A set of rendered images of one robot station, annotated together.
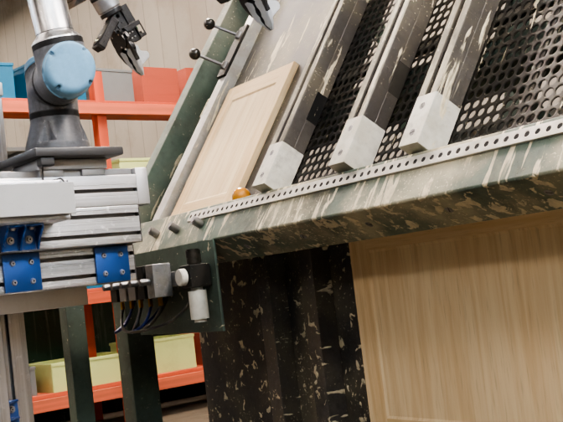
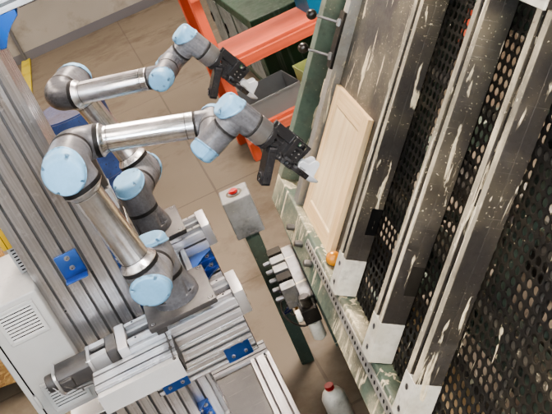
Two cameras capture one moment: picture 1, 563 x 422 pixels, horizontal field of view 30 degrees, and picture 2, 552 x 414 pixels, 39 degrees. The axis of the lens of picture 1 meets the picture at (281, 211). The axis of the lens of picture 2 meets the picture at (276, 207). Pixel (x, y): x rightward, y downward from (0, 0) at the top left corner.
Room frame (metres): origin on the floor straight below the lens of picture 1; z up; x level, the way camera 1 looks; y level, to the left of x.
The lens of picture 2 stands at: (0.90, -0.94, 2.33)
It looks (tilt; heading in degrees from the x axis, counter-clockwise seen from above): 29 degrees down; 32
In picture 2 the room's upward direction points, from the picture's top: 23 degrees counter-clockwise
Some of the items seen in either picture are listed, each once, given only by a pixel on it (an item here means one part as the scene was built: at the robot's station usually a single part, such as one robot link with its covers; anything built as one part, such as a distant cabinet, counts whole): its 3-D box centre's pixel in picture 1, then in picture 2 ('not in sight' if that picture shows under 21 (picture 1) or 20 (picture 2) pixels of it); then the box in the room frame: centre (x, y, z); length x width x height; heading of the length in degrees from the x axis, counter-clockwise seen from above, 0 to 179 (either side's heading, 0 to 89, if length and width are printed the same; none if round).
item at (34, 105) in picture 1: (51, 84); (154, 255); (2.46, 0.50, 1.20); 0.13 x 0.12 x 0.14; 25
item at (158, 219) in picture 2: not in sight; (146, 218); (2.85, 0.82, 1.09); 0.15 x 0.15 x 0.10
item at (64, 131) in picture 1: (56, 134); (169, 282); (2.46, 0.51, 1.09); 0.15 x 0.15 x 0.10
